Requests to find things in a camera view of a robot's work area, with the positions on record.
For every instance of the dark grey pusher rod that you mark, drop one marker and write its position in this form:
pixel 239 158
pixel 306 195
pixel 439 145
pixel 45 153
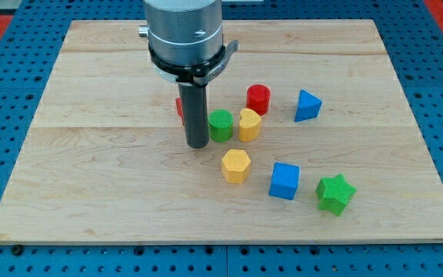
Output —
pixel 194 108

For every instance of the green cylinder block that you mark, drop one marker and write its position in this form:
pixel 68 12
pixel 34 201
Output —
pixel 220 123

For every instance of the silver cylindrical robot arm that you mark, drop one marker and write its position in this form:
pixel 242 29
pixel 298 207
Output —
pixel 186 46

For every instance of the red star block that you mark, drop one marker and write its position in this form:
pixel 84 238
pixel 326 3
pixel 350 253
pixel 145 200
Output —
pixel 179 109

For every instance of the green star block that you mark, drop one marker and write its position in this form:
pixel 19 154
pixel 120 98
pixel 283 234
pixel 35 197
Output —
pixel 334 194

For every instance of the yellow heart block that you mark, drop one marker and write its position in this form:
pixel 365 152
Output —
pixel 249 125

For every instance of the red cylinder block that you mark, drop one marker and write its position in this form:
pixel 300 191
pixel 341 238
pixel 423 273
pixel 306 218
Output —
pixel 258 98

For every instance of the yellow hexagon block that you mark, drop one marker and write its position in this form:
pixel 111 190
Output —
pixel 235 166

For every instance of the light wooden board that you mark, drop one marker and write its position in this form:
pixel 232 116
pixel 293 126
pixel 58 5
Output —
pixel 105 160

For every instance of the blue triangle block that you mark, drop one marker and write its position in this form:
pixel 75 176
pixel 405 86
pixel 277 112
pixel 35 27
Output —
pixel 308 106

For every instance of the blue cube block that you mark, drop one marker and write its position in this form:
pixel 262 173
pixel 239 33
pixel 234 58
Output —
pixel 284 180

